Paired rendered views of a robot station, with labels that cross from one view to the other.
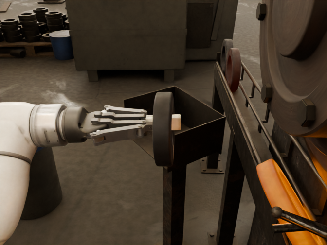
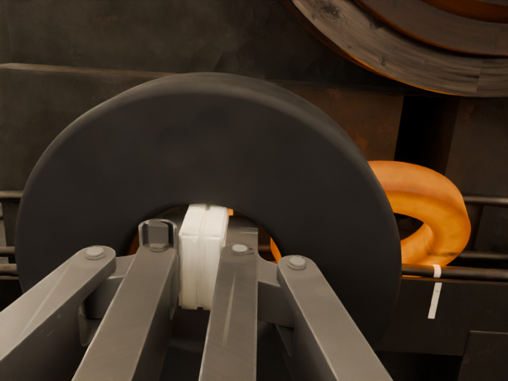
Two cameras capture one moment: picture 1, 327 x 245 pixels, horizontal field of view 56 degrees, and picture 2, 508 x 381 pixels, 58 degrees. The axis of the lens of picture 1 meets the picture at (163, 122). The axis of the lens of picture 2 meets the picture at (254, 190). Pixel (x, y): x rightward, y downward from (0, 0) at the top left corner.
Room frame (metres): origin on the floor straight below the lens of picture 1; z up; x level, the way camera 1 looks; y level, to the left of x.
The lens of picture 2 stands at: (0.53, 0.17, 0.92)
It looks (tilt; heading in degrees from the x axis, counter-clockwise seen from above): 18 degrees down; 267
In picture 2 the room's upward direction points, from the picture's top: 4 degrees clockwise
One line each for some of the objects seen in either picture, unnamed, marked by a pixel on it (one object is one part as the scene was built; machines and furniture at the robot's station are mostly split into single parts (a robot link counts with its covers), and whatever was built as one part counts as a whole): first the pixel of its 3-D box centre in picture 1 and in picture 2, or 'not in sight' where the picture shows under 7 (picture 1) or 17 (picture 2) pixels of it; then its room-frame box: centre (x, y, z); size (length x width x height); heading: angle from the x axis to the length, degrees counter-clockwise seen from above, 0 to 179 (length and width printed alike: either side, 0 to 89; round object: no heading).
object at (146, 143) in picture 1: (170, 193); not in sight; (0.83, -0.03, 0.36); 0.26 x 0.20 x 0.72; 33
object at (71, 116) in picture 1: (88, 124); not in sight; (0.54, 0.16, 0.83); 0.09 x 0.08 x 0.07; 88
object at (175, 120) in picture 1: (163, 123); (219, 229); (0.53, 0.00, 0.84); 0.07 x 0.01 x 0.03; 88
